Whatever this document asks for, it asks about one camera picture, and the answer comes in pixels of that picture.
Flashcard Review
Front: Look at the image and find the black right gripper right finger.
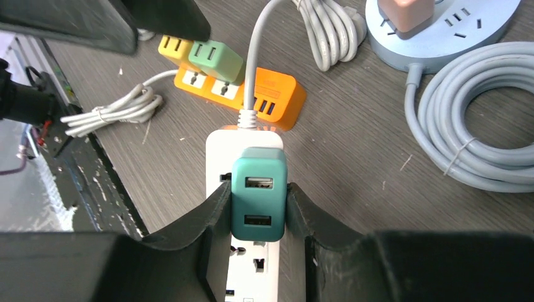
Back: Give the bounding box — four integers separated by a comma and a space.
286, 183, 533, 301

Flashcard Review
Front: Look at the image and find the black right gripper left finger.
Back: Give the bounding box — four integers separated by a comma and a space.
1, 182, 231, 301

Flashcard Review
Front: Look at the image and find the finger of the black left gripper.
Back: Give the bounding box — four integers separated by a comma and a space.
1, 0, 138, 55
122, 0, 211, 42

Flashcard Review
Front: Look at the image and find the white power strip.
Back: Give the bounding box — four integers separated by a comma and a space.
205, 125, 283, 301

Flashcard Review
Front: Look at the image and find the teal plug adapter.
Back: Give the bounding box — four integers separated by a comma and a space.
230, 147, 288, 242

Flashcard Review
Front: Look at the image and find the pink adapter on round socket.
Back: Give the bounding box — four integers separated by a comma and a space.
377, 0, 435, 33

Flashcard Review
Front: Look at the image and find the round blue power socket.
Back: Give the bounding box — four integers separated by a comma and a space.
365, 1, 520, 74

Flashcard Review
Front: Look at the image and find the yellow adapter on orange strip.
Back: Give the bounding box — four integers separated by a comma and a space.
158, 35, 200, 72

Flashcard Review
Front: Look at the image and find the green adapter on orange strip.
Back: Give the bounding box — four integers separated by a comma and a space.
188, 40, 246, 86

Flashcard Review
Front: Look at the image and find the orange power strip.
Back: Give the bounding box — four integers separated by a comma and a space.
174, 67, 307, 131

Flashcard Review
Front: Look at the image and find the white bundled cable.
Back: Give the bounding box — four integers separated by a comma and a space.
60, 69, 180, 138

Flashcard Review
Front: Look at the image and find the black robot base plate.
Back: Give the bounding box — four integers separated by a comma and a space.
0, 35, 149, 238

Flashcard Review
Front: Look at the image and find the grey cable of white strip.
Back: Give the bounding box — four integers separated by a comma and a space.
237, 0, 368, 130

